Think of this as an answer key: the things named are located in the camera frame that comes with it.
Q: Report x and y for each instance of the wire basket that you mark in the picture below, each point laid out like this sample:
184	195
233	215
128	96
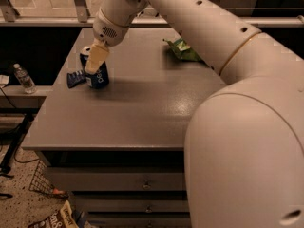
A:
40	184

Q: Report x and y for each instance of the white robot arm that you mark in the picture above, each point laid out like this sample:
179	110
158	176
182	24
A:
244	146

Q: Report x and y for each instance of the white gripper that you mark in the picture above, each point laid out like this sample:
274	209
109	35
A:
105	32

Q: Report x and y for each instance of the brown snack bag on floor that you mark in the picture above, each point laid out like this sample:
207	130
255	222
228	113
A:
59	219

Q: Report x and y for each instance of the blue pepsi can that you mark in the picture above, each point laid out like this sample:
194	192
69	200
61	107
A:
100	78

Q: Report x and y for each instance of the green chip bag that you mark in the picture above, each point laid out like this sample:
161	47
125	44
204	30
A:
183	51

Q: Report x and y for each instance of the grey drawer cabinet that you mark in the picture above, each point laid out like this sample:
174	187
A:
118	151

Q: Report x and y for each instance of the blue rxbar blueberry bar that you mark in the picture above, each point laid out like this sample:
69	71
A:
75	78

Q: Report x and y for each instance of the grey metal railing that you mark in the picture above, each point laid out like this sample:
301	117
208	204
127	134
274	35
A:
80	13

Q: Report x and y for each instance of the clear plastic water bottle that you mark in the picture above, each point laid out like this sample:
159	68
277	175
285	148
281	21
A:
24	79

